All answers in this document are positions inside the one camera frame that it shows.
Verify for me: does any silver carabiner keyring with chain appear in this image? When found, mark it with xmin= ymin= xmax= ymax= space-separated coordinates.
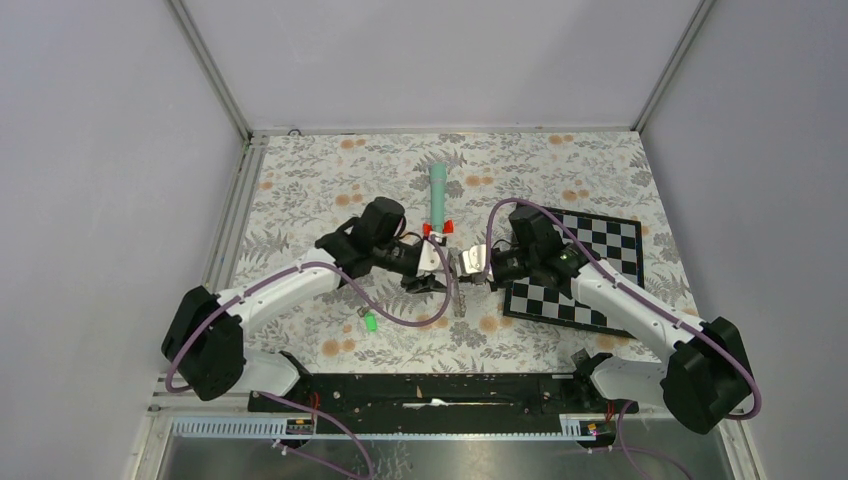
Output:
xmin=448 ymin=248 xmax=467 ymax=318

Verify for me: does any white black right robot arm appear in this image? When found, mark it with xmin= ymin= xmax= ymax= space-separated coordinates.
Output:
xmin=458 ymin=199 xmax=763 ymax=434

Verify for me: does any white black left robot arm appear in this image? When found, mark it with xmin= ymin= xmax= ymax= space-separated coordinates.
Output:
xmin=161 ymin=197 xmax=451 ymax=411

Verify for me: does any red rolling pin stand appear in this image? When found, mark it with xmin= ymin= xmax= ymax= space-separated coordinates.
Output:
xmin=422 ymin=220 xmax=454 ymax=237

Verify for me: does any green key tag with key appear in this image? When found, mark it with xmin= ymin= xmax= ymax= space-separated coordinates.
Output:
xmin=357 ymin=306 xmax=378 ymax=332

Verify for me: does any floral patterned table mat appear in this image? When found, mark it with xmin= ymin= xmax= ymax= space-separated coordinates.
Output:
xmin=234 ymin=132 xmax=695 ymax=373

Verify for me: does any teal rolling pin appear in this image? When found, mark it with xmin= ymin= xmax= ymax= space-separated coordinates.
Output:
xmin=429 ymin=162 xmax=447 ymax=228

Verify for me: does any black white checkerboard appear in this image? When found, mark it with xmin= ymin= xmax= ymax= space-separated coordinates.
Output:
xmin=502 ymin=206 xmax=647 ymax=342

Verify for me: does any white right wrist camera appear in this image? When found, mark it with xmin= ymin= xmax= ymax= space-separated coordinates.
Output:
xmin=459 ymin=244 xmax=487 ymax=276

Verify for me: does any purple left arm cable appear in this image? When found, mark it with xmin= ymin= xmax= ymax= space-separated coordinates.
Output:
xmin=164 ymin=233 xmax=455 ymax=480

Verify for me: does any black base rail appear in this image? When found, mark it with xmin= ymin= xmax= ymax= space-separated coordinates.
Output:
xmin=284 ymin=373 xmax=639 ymax=429

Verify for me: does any white slotted cable duct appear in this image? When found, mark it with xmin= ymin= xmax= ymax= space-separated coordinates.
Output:
xmin=170 ymin=415 xmax=600 ymax=442

